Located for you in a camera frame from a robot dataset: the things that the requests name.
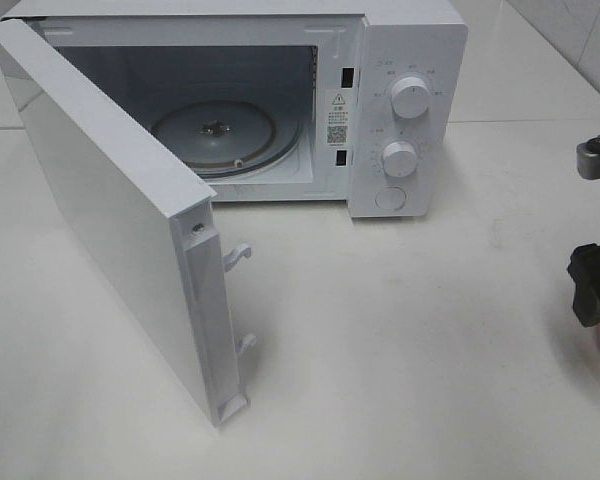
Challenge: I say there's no white microwave knob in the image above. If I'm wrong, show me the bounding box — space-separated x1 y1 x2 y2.
390 74 432 119
382 141 419 178

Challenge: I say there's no glass microwave turntable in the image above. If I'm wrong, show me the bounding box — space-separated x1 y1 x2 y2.
151 99 302 179

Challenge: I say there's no white microwave door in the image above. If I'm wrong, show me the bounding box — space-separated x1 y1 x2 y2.
0 19 254 426

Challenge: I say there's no lower white microwave knob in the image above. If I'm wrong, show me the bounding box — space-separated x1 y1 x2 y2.
382 141 419 178

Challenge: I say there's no white microwave oven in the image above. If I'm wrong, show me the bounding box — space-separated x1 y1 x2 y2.
0 1 468 218

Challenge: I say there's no round white door button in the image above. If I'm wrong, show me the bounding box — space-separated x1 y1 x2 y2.
375 187 406 211

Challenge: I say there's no upper white microwave knob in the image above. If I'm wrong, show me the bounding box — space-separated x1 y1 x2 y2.
390 74 432 119

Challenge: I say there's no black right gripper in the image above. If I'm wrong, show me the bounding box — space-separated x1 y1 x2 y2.
567 244 600 328

